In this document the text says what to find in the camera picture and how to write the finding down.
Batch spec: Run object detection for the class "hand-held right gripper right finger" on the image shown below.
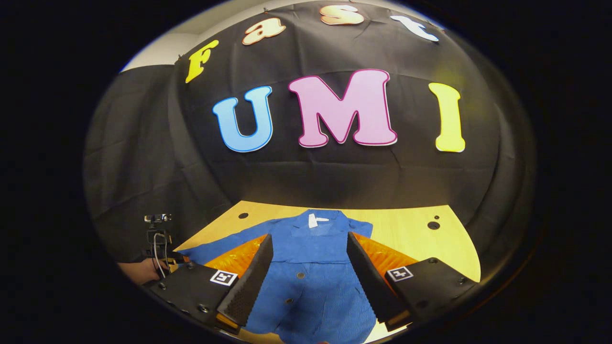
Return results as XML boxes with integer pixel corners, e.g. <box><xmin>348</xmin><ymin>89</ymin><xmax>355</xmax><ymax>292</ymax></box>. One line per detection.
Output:
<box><xmin>346</xmin><ymin>232</ymin><xmax>479</xmax><ymax>333</ymax></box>

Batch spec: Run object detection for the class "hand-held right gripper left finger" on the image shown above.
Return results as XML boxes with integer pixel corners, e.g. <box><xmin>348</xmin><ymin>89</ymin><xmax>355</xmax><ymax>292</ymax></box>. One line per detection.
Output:
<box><xmin>143</xmin><ymin>233</ymin><xmax>274</xmax><ymax>335</ymax></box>

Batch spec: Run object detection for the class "blue corduroy shirt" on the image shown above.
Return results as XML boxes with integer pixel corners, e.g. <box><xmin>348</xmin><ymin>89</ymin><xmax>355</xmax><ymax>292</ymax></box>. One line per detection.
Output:
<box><xmin>178</xmin><ymin>209</ymin><xmax>378</xmax><ymax>344</ymax></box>

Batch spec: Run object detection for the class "black backdrop cloth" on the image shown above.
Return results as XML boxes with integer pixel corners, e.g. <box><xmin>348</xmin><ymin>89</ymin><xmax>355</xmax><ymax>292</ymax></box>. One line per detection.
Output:
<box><xmin>84</xmin><ymin>0</ymin><xmax>538</xmax><ymax>268</ymax></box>

